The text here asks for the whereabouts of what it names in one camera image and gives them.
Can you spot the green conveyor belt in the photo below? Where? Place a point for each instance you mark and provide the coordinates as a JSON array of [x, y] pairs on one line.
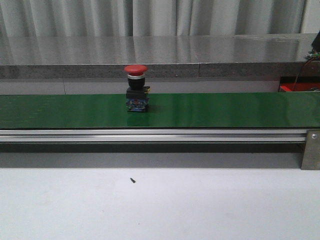
[[165, 110]]

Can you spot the grey stone counter slab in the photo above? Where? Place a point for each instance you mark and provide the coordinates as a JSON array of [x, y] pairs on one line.
[[200, 56]]

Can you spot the aluminium conveyor side rail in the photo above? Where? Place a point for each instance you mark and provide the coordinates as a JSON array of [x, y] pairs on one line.
[[154, 135]]

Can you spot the grey pleated curtain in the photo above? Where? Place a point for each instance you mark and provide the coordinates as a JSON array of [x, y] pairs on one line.
[[104, 18]]

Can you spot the red bin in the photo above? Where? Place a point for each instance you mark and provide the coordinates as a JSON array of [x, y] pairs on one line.
[[303, 84]]

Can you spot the metal conveyor support bracket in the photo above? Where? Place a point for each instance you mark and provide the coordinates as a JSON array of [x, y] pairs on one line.
[[311, 155]]

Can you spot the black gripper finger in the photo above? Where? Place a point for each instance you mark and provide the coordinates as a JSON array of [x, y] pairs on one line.
[[316, 44]]

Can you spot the small green circuit board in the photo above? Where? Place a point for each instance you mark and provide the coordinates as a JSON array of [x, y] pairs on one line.
[[311, 55]]

